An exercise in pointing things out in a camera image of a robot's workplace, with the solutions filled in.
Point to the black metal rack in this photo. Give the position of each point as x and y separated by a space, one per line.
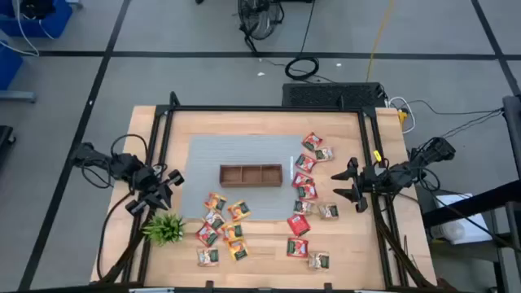
468 203

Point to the black device in bin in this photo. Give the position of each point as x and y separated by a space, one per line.
36 8

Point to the white label strip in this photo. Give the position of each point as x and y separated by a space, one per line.
291 167

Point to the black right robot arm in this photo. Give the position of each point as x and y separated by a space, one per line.
407 173

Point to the yellow connector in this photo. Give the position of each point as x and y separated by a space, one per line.
402 116

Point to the white box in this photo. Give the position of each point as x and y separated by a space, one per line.
472 234

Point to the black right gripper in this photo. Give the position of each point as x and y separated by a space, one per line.
370 179

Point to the wooden three-compartment tray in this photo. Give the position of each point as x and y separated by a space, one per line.
251 175

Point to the red strawberry tea packet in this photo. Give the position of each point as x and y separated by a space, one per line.
299 225
207 234
297 247
312 141
301 179
308 192
305 163

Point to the black chair base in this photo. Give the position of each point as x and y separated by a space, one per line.
5 138

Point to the black perforated computer case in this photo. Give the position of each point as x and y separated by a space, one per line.
329 95

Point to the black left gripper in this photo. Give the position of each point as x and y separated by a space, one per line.
148 181

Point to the grey ribbed mat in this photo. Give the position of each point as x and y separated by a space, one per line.
203 163

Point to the spiky green artificial plant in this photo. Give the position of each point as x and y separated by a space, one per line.
163 229

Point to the black aluminium table frame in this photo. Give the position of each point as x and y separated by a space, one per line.
264 109

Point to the small blue storage bin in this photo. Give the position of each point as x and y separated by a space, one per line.
8 67

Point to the large blue storage bin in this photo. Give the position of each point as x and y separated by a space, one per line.
57 22

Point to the black floor fan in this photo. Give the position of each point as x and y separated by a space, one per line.
258 18

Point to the orange mango tea packet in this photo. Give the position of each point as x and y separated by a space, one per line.
237 249
215 202
232 231
239 210

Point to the grey metal foot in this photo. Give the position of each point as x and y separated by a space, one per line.
16 96

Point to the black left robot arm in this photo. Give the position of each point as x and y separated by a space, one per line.
122 167

